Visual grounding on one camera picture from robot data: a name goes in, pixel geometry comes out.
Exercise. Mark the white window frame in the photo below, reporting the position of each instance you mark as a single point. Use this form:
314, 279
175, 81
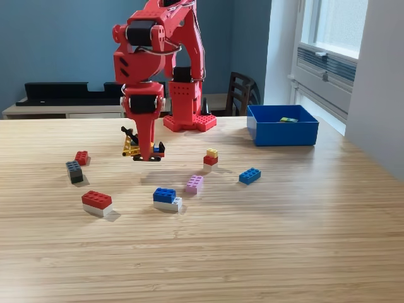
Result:
315, 94

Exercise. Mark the pink brick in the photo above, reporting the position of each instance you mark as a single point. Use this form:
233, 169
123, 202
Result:
194, 184

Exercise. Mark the yellow toy digger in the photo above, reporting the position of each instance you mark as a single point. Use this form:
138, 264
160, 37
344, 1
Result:
127, 146

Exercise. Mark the green brick stack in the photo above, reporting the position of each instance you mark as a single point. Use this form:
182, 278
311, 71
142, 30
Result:
287, 119

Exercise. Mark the blue plastic bin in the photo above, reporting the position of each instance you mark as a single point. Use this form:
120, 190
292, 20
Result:
284, 135

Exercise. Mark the yellow red white brick stack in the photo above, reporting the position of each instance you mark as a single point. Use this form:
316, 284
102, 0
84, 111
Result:
210, 160

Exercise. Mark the black table clamp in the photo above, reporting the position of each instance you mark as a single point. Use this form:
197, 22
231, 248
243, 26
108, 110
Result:
205, 109

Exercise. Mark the grey window vent grille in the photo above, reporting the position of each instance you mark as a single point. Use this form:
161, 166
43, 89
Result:
334, 64

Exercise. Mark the red and white brick stack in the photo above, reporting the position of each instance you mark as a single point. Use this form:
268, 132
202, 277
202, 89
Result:
96, 202

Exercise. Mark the pale wooden sideboard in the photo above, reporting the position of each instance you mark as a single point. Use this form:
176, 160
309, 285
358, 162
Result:
63, 110

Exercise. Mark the grey and dark brick stack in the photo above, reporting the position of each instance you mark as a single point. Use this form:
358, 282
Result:
75, 173

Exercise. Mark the small red brick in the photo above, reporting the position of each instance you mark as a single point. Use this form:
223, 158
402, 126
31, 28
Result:
81, 158

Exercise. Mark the blue and white brick stack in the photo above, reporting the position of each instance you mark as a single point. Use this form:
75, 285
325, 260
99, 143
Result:
164, 197

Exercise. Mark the dark wooden chair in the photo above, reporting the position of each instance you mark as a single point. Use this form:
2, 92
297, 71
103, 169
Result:
241, 93

